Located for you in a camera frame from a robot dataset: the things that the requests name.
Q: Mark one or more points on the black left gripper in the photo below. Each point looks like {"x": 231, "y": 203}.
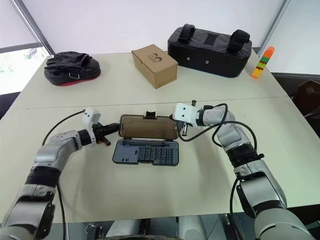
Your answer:
{"x": 100, "y": 135}

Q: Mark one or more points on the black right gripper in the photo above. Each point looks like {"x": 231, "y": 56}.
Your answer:
{"x": 183, "y": 128}

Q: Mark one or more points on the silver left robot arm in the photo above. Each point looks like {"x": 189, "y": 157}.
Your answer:
{"x": 55, "y": 147}

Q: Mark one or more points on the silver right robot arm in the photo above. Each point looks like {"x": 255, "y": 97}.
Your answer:
{"x": 262, "y": 185}

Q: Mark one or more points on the grey screwdriver bit case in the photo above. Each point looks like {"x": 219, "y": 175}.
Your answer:
{"x": 147, "y": 128}

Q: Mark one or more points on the grey pen-shaped screwdriver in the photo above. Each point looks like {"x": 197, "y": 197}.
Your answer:
{"x": 145, "y": 144}

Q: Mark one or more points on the brown cardboard box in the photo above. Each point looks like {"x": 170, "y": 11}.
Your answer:
{"x": 155, "y": 66}

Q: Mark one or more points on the black boxing focus mitt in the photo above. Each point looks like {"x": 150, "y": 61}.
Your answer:
{"x": 72, "y": 68}

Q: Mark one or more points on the black padded kick shield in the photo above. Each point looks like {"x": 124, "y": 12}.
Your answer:
{"x": 210, "y": 53}

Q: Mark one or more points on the white rounded cylinder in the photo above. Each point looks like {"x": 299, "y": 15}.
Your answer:
{"x": 123, "y": 228}
{"x": 192, "y": 227}

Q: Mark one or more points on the colourful toy block tower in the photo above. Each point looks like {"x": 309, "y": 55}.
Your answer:
{"x": 262, "y": 63}

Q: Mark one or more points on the dark brown chair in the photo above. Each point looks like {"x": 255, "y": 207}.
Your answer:
{"x": 307, "y": 100}

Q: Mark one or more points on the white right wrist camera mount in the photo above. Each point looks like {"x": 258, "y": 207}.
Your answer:
{"x": 184, "y": 113}

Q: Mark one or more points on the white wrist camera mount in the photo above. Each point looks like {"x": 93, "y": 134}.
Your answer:
{"x": 90, "y": 115}
{"x": 184, "y": 113}

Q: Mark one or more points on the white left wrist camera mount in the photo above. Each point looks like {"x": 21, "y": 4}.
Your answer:
{"x": 90, "y": 115}

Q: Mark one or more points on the grey metal frame post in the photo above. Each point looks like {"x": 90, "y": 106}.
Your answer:
{"x": 32, "y": 26}
{"x": 275, "y": 25}

